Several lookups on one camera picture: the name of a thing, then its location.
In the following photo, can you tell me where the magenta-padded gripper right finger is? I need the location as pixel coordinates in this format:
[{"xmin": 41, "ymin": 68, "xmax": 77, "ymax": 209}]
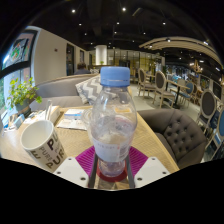
[{"xmin": 124, "ymin": 145, "xmax": 171, "ymax": 190}]

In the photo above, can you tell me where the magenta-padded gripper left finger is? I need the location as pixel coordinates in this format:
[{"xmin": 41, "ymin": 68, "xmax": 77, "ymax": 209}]
[{"xmin": 53, "ymin": 145, "xmax": 100, "ymax": 190}]

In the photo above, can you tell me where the flat round red coaster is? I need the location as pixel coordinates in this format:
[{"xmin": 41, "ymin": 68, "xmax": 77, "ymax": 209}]
[{"xmin": 96, "ymin": 165, "xmax": 129, "ymax": 183}]

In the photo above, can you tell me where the white mug with dark lettering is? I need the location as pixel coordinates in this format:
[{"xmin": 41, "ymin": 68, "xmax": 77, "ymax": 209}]
[{"xmin": 19, "ymin": 119, "xmax": 68, "ymax": 174}]

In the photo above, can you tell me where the dark grey tufted armchair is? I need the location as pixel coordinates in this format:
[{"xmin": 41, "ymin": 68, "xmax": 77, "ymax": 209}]
[{"xmin": 137, "ymin": 108, "xmax": 208, "ymax": 170}]

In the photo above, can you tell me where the white printed leaflet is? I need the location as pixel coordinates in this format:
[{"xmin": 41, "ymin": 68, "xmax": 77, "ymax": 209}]
[{"xmin": 55, "ymin": 108, "xmax": 89, "ymax": 131}]

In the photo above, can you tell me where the clear bottle with blue cap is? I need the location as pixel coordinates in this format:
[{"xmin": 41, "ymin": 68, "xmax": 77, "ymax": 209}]
[{"xmin": 87, "ymin": 66, "xmax": 139, "ymax": 178}]

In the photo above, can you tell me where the grey curved sofa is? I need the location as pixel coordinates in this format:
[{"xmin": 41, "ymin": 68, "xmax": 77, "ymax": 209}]
[{"xmin": 29, "ymin": 73, "xmax": 102, "ymax": 112}]

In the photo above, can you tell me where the grey white chevron cushion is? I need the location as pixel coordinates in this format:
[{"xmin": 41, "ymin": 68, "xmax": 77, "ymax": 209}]
[{"xmin": 74, "ymin": 75, "xmax": 103, "ymax": 106}]

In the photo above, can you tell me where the group of grey dining chairs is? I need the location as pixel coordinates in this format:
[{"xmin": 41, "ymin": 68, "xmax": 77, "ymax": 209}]
[{"xmin": 135, "ymin": 67, "xmax": 224, "ymax": 161}]

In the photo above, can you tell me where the dark café table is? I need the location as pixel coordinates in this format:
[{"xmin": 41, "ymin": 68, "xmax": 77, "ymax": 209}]
[{"xmin": 167, "ymin": 79, "xmax": 190, "ymax": 109}]

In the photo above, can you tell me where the green potted plant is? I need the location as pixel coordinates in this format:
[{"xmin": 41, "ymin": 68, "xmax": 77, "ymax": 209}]
[{"xmin": 6, "ymin": 77, "xmax": 43, "ymax": 118}]

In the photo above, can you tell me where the person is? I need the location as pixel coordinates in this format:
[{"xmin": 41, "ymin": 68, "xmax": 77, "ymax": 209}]
[{"xmin": 73, "ymin": 62, "xmax": 92, "ymax": 76}]

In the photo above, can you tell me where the hanging chandelier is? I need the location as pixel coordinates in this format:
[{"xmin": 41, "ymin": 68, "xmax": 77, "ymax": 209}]
[{"xmin": 191, "ymin": 59, "xmax": 205, "ymax": 75}]

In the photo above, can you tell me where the white round column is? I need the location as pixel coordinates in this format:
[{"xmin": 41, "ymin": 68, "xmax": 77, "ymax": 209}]
[{"xmin": 94, "ymin": 44, "xmax": 109, "ymax": 66}]

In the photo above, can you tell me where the group of ceiling spotlights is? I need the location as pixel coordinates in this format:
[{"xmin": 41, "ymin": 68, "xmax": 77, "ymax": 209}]
[{"xmin": 68, "ymin": 5, "xmax": 174, "ymax": 44}]

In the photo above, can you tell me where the framed colourful wall picture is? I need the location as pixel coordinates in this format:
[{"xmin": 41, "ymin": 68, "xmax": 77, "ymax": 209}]
[{"xmin": 2, "ymin": 29, "xmax": 40, "ymax": 69}]

